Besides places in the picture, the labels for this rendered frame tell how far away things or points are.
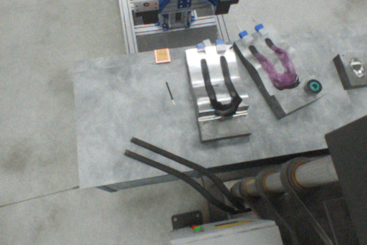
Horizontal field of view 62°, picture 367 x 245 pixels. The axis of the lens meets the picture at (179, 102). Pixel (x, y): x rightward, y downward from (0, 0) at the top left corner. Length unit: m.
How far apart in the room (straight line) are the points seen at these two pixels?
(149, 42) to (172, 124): 1.04
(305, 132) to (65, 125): 1.74
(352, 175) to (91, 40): 2.48
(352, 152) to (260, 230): 0.43
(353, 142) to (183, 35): 2.09
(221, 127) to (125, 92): 0.55
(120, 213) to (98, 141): 0.87
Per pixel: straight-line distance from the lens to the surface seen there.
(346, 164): 0.59
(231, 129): 1.57
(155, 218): 2.35
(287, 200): 1.13
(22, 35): 3.02
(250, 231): 0.91
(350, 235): 0.93
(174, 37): 2.51
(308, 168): 0.80
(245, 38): 1.78
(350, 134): 0.56
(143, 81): 1.69
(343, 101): 1.92
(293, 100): 1.67
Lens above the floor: 2.35
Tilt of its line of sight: 70 degrees down
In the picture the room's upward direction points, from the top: 8 degrees clockwise
